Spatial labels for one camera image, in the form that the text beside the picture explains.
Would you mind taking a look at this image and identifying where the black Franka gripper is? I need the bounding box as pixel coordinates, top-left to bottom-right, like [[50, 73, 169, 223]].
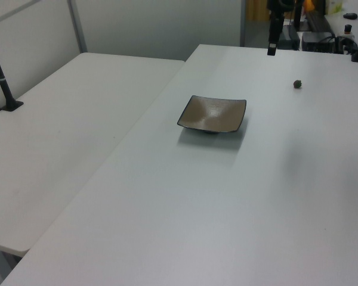
[[267, 0, 296, 57]]

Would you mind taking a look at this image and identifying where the square brown ceramic plate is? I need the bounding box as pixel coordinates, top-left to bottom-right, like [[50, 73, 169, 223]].
[[177, 95, 247, 135]]

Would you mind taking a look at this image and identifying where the black power supply box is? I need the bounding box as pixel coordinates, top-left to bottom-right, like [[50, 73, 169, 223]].
[[277, 24, 301, 50]]

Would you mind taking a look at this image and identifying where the black vertical pole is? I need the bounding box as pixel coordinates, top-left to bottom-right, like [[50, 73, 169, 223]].
[[292, 0, 304, 32]]

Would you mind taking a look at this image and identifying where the black electronics box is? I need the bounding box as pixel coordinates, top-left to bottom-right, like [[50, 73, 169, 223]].
[[301, 30, 337, 52]]

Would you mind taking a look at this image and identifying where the green and white box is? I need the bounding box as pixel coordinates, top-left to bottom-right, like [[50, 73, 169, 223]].
[[326, 0, 344, 15]]

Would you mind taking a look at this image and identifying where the grey metal partition post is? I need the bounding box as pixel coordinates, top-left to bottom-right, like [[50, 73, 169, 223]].
[[66, 0, 89, 55]]

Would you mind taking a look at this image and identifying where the black camera stand with base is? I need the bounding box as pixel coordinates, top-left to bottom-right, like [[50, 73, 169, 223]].
[[0, 29, 24, 113]]

